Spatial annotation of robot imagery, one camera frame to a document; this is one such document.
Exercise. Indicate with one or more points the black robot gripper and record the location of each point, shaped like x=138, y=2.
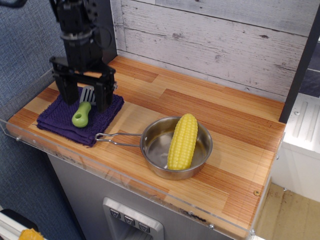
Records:
x=83, y=64

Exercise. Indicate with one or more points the grey spatula with green handle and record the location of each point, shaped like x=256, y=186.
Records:
x=87, y=99

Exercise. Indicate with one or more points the stainless steel pot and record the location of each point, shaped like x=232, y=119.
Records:
x=155, y=142

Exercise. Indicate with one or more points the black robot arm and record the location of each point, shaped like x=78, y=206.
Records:
x=87, y=32

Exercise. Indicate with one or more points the purple folded cloth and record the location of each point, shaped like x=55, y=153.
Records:
x=57, y=118

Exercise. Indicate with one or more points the clear acrylic edge guard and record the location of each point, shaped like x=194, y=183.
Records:
x=244, y=127

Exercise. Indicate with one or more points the grey toy fridge cabinet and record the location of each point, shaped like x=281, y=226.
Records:
x=86, y=191

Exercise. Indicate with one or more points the yellow toy corn cob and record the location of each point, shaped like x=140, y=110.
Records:
x=183, y=143

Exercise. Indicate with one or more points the silver dispenser button panel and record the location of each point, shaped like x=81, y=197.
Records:
x=126, y=223

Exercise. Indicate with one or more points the yellow object bottom corner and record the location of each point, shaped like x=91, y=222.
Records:
x=30, y=234

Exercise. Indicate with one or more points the white ribbed side surface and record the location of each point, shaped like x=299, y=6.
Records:
x=303, y=126

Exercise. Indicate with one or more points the dark left upright post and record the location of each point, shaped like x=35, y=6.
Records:
x=103, y=21

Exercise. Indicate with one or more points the dark upright post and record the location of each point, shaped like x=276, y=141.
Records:
x=301, y=69
x=103, y=21

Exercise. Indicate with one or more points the dark right upright post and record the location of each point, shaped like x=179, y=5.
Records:
x=301, y=69

